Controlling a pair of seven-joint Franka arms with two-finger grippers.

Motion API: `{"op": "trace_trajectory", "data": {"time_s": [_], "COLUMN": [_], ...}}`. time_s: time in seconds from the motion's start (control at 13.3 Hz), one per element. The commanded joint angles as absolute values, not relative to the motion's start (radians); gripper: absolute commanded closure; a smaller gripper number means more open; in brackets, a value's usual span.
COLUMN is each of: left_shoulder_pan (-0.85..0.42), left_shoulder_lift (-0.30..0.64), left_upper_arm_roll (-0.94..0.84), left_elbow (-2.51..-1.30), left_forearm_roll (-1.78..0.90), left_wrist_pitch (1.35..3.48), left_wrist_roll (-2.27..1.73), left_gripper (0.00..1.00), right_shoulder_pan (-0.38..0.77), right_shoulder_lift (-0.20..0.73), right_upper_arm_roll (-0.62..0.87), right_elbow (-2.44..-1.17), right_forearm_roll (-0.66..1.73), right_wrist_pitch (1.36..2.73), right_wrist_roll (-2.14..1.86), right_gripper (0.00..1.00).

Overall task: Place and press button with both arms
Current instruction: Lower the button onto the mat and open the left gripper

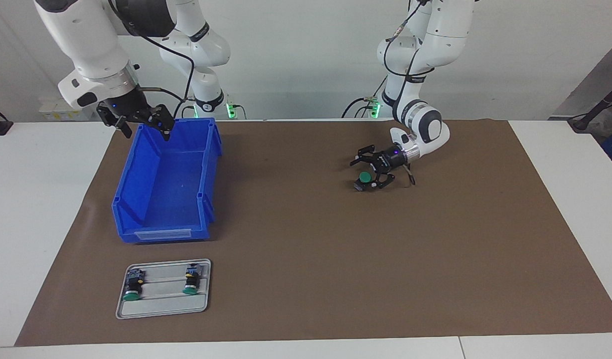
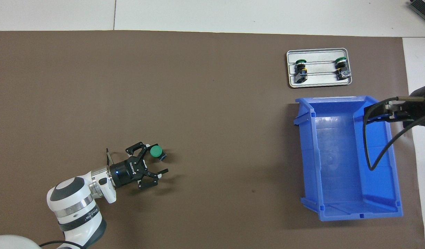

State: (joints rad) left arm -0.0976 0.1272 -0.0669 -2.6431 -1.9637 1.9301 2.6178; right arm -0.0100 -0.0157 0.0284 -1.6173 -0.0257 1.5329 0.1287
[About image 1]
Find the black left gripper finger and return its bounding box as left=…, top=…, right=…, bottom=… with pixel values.
left=368, top=172, right=396, bottom=191
left=349, top=145, right=376, bottom=167

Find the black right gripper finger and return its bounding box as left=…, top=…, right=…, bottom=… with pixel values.
left=148, top=105, right=175, bottom=142
left=113, top=116, right=133, bottom=139

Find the green push button switch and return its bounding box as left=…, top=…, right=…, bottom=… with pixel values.
left=123, top=268, right=145, bottom=302
left=353, top=172, right=374, bottom=193
left=182, top=265, right=202, bottom=295

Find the blue plastic storage bin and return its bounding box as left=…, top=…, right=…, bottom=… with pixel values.
left=111, top=118, right=223, bottom=244

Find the brown table mat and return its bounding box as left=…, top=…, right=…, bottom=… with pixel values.
left=14, top=119, right=612, bottom=347

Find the grey metal tray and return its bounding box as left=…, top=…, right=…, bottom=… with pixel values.
left=116, top=258, right=212, bottom=320

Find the black stand base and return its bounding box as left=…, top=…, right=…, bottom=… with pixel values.
left=568, top=92, right=612, bottom=133

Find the black base power cable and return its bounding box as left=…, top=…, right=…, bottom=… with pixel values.
left=342, top=96, right=381, bottom=119
left=174, top=97, right=197, bottom=119

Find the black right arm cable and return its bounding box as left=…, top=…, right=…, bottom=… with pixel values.
left=107, top=0, right=196, bottom=118

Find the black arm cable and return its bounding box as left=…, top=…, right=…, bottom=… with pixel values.
left=383, top=0, right=431, bottom=186
left=107, top=0, right=196, bottom=118

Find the white wall socket box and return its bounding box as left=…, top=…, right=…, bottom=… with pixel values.
left=38, top=96, right=94, bottom=121

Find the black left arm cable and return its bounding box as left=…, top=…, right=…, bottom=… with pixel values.
left=383, top=0, right=431, bottom=186

